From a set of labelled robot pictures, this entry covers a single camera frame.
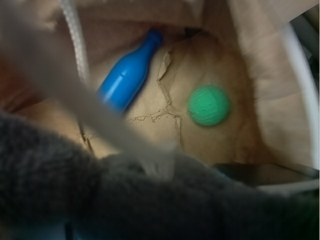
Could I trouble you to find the blurry gray gripper finger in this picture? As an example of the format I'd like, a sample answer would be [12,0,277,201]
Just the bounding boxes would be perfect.
[0,4,175,175]

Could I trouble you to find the gray plush mouse toy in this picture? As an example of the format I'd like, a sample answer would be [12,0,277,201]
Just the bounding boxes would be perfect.
[0,112,320,240]

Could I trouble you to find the blue plastic bottle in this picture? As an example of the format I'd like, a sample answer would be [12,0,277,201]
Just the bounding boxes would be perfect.
[97,29,163,114]

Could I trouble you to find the green foam ball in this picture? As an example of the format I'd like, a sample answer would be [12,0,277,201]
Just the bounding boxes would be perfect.
[187,85,231,127]

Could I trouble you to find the brown paper bag bin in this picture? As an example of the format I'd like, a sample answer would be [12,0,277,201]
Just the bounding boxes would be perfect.
[0,0,320,186]

